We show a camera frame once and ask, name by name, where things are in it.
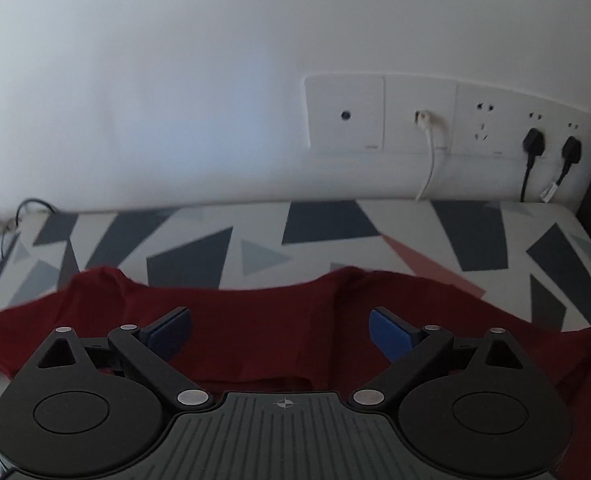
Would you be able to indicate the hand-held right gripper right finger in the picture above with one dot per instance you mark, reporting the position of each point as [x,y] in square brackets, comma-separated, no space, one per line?
[390,332]

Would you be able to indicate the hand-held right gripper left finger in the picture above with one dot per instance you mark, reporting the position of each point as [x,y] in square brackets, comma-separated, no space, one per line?
[168,332]

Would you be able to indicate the red knit sweater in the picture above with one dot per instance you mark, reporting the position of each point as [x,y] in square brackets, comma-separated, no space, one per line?
[255,330]

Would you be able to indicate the white power socket plate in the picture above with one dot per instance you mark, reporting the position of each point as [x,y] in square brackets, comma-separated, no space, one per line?
[505,125]

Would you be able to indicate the black power plug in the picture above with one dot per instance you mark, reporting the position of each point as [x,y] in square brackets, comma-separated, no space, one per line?
[571,152]
[534,142]

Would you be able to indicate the white data port wall plate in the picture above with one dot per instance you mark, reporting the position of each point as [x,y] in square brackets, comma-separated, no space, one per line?
[400,135]

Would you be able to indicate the white wall plate with hole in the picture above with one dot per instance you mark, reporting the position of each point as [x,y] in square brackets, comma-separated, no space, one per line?
[325,125]

